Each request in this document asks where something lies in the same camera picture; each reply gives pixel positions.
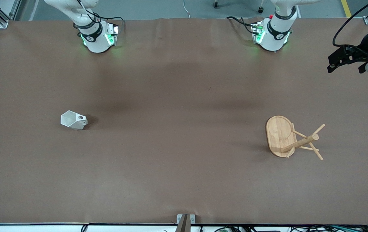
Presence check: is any cable bundle under table edge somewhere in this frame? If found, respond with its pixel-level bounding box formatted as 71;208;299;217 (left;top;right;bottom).
213;225;368;232

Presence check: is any wooden cup rack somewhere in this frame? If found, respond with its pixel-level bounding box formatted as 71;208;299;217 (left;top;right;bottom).
265;115;326;161

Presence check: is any black left arm base cable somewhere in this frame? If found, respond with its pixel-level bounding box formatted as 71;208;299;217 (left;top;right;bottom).
226;16;258;35

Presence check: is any white faceted cup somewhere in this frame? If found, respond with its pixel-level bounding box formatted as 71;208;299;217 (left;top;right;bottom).
61;111;88;131

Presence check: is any black arm base cable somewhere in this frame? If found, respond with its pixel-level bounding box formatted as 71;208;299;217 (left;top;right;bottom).
226;16;258;35
73;0;124;34

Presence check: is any black right arm base cable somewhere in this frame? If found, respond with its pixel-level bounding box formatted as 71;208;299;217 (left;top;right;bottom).
73;0;124;34

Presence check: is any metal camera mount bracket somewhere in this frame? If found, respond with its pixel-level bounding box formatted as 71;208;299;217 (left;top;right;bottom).
177;214;196;232

